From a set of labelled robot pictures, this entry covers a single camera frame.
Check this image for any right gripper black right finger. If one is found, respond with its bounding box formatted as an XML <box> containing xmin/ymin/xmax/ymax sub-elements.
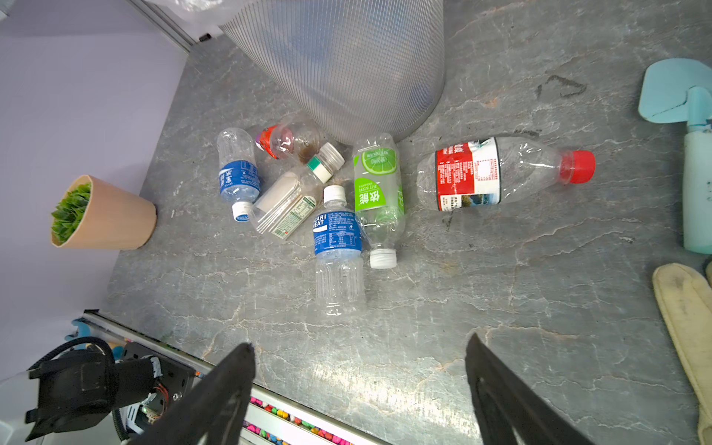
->
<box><xmin>465</xmin><ymin>334</ymin><xmax>591</xmax><ymax>444</ymax></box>

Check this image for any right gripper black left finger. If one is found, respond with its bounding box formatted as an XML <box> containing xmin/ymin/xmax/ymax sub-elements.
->
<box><xmin>128</xmin><ymin>343</ymin><xmax>256</xmax><ymax>444</ymax></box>

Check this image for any blue pocari label bottle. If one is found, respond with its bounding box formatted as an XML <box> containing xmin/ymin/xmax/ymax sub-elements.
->
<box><xmin>313</xmin><ymin>185</ymin><xmax>366</xmax><ymax>317</ymax></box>

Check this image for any clear bottle green band cap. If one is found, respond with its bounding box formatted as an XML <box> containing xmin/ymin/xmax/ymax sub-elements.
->
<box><xmin>250</xmin><ymin>142</ymin><xmax>345</xmax><ymax>240</ymax></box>

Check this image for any red label clear bottle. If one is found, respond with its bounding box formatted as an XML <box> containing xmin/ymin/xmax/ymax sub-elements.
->
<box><xmin>416</xmin><ymin>136</ymin><xmax>596</xmax><ymax>212</ymax></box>

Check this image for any green label clear bottle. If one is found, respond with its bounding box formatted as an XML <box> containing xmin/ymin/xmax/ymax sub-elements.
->
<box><xmin>353</xmin><ymin>133</ymin><xmax>405</xmax><ymax>270</ymax></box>

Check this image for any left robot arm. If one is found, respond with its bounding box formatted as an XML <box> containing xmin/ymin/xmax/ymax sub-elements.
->
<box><xmin>24</xmin><ymin>337</ymin><xmax>198</xmax><ymax>441</ymax></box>

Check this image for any grey mesh waste bin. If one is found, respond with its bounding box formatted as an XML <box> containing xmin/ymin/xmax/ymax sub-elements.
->
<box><xmin>221</xmin><ymin>1</ymin><xmax>445</xmax><ymax>145</ymax></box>

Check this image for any beige work glove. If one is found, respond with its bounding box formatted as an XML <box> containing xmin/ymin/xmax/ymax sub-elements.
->
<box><xmin>652</xmin><ymin>263</ymin><xmax>711</xmax><ymax>444</ymax></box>

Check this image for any blue label bottle white cap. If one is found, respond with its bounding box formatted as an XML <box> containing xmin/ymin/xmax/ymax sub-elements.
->
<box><xmin>216</xmin><ymin>128</ymin><xmax>261</xmax><ymax>223</ymax></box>

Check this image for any potted green plant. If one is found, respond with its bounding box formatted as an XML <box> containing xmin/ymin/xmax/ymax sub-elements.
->
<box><xmin>50</xmin><ymin>175</ymin><xmax>158</xmax><ymax>250</ymax></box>

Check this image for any small red label purple cap bottle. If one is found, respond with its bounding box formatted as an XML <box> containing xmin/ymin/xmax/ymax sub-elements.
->
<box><xmin>256</xmin><ymin>122</ymin><xmax>328</xmax><ymax>164</ymax></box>

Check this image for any light blue garden trowel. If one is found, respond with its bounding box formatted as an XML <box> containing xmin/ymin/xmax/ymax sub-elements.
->
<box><xmin>638</xmin><ymin>59</ymin><xmax>711</xmax><ymax>255</ymax></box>

